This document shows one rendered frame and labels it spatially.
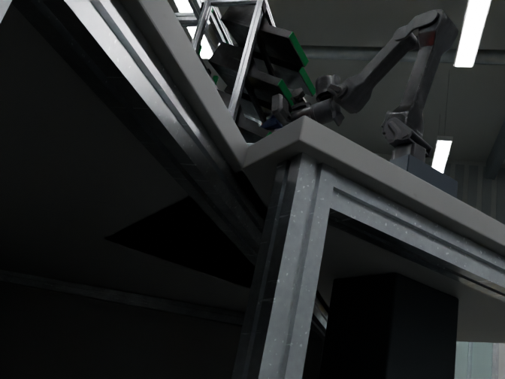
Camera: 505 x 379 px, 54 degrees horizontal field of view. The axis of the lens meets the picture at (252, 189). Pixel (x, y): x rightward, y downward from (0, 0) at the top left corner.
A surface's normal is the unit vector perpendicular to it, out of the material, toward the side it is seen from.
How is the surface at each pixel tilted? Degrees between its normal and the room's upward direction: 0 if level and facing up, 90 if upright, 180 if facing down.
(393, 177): 90
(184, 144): 90
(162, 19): 90
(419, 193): 90
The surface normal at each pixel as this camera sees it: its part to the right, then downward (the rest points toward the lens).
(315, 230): 0.52, -0.22
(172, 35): 0.94, 0.08
